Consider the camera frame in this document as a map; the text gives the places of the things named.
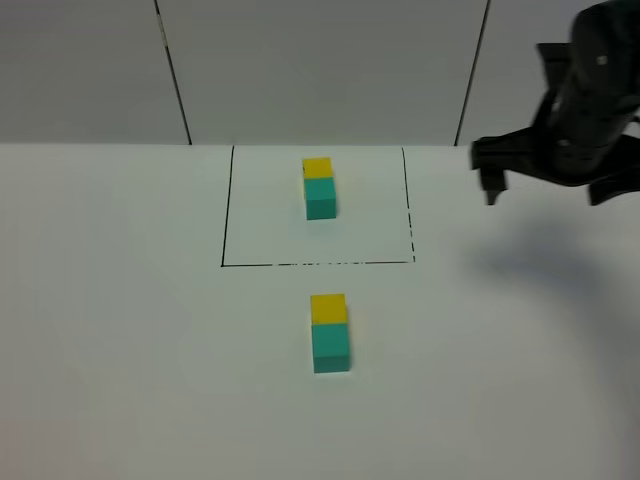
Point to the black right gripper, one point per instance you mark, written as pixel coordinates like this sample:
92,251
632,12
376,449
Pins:
577,136

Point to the yellow template block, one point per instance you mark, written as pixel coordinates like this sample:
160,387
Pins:
317,168

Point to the teal template block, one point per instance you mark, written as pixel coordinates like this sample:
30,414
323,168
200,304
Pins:
320,198

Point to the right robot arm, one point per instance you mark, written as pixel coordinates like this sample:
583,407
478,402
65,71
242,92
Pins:
612,24

